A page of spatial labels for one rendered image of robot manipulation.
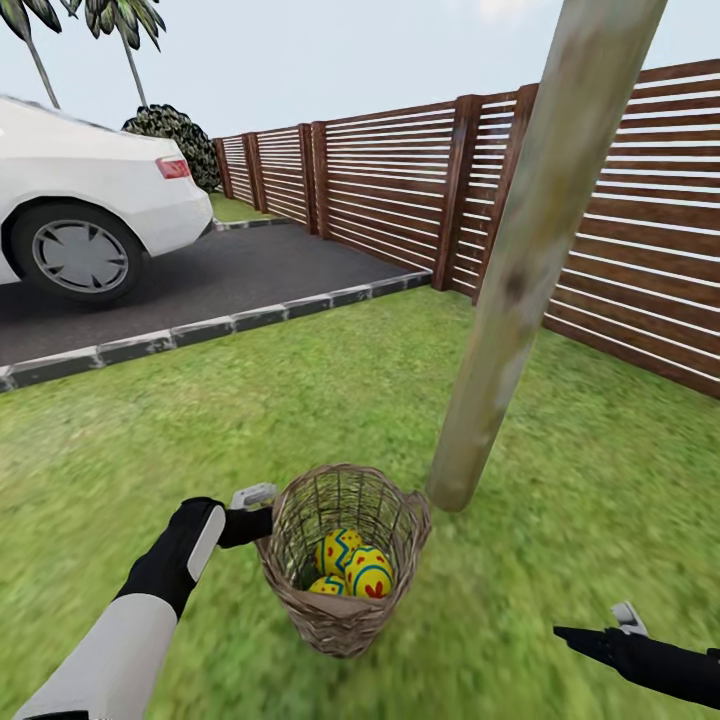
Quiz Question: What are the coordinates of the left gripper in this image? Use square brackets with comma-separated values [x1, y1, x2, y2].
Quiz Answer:
[220, 507, 273, 549]

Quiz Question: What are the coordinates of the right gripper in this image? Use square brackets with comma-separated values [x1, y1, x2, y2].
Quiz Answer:
[554, 626, 693, 703]

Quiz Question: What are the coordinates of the wicker basket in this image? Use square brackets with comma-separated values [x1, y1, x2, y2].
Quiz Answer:
[252, 462, 432, 660]

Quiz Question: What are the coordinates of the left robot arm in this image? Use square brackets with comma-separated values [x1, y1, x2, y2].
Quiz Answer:
[11, 483, 278, 720]

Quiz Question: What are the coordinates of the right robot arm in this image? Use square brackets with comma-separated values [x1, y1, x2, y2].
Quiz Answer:
[554, 601, 720, 710]

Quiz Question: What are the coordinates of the easter egg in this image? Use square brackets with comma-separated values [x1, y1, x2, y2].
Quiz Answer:
[309, 574, 352, 596]
[315, 528, 365, 582]
[345, 545, 394, 599]

